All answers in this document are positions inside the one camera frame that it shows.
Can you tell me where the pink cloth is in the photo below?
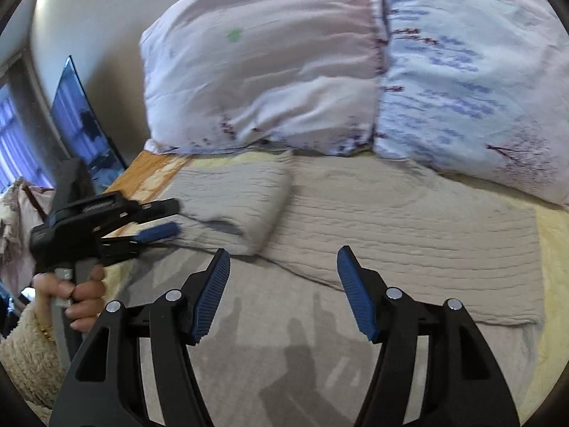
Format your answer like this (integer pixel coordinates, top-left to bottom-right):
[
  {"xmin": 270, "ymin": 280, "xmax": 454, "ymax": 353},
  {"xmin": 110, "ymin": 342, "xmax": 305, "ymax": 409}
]
[{"xmin": 0, "ymin": 177, "xmax": 56, "ymax": 296}]

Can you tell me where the pink floral pillow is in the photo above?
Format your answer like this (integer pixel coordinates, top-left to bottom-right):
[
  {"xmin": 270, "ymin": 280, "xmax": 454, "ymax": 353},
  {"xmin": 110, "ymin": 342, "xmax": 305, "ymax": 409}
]
[{"xmin": 139, "ymin": 0, "xmax": 388, "ymax": 155}]

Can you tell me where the person's left hand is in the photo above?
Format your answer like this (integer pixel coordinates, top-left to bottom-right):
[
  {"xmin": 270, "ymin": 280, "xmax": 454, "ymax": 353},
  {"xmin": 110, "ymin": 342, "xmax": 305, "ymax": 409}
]
[{"xmin": 31, "ymin": 264, "xmax": 107, "ymax": 332}]

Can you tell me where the beige cable-knit blanket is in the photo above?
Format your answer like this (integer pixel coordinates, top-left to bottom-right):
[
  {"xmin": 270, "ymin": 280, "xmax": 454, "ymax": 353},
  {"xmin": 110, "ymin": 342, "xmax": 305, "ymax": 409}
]
[{"xmin": 103, "ymin": 150, "xmax": 547, "ymax": 427}]

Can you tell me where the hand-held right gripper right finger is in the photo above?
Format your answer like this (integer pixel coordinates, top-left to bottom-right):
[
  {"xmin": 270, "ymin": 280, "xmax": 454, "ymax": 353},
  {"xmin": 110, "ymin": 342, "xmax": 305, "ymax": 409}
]
[{"xmin": 336, "ymin": 246, "xmax": 521, "ymax": 427}]

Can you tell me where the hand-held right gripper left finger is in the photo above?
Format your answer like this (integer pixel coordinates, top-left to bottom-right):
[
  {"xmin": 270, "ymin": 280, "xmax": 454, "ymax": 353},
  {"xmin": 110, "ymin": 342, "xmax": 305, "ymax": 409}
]
[{"xmin": 48, "ymin": 248, "xmax": 232, "ymax": 427}]

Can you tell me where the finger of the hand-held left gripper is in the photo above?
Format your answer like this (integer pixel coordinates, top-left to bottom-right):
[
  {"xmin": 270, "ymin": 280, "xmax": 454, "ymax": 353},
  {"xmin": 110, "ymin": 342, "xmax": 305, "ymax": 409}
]
[
  {"xmin": 99, "ymin": 221, "xmax": 181, "ymax": 259},
  {"xmin": 116, "ymin": 199, "xmax": 181, "ymax": 225}
]

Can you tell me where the dark flat screen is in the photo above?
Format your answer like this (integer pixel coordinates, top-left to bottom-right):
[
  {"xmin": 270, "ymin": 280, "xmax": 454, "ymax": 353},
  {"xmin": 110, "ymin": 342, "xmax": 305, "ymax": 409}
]
[{"xmin": 49, "ymin": 55, "xmax": 128, "ymax": 179}]

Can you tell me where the yellow patterned bed sheet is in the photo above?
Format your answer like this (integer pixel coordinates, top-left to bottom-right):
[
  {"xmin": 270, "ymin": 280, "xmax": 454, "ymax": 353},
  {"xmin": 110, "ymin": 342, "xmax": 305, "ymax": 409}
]
[{"xmin": 103, "ymin": 148, "xmax": 569, "ymax": 423}]

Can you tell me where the tree print pillow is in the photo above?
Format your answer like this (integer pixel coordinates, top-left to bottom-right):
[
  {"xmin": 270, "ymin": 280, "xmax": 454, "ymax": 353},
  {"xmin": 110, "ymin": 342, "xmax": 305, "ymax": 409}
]
[{"xmin": 372, "ymin": 0, "xmax": 569, "ymax": 209}]

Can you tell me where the window with blue curtain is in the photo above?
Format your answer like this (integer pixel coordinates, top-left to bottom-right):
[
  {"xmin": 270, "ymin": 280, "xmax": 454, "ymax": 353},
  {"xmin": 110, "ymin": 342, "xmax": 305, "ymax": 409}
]
[{"xmin": 0, "ymin": 84, "xmax": 55, "ymax": 193}]

